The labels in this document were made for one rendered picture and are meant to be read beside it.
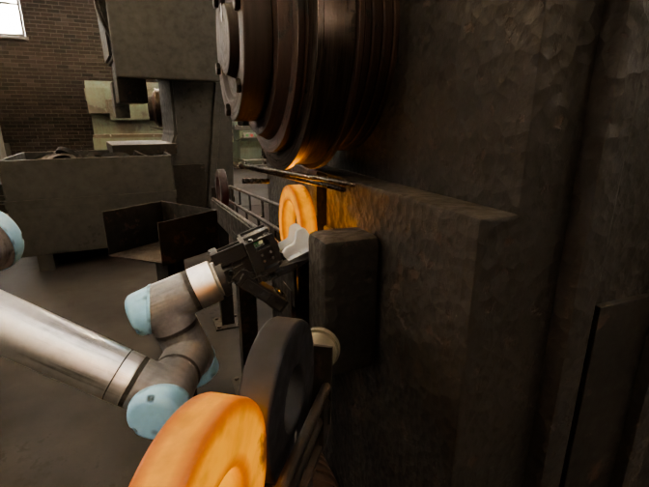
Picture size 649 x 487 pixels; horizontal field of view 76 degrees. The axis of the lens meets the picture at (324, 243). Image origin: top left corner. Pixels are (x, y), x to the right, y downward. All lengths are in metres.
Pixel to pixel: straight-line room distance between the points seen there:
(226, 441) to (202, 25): 3.37
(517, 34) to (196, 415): 0.49
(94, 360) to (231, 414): 0.39
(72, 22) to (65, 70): 0.97
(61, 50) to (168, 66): 7.68
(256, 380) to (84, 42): 10.74
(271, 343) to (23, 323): 0.39
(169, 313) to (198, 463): 0.49
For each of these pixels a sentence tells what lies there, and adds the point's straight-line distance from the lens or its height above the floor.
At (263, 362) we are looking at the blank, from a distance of 0.39.
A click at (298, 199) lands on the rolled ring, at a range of 0.83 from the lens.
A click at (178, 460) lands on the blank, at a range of 0.27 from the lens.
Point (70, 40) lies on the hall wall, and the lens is 11.04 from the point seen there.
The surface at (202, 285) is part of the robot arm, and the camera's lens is 0.72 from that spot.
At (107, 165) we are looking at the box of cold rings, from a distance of 3.21.
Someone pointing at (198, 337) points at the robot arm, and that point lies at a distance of 0.76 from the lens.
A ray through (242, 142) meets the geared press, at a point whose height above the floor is 0.53.
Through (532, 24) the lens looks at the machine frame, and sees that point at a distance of 0.54.
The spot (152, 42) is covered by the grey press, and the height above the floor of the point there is 1.50.
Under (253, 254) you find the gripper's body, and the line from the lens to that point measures 0.72.
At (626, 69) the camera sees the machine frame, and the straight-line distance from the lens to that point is 0.58.
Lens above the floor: 0.98
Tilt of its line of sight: 16 degrees down
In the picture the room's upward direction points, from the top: straight up
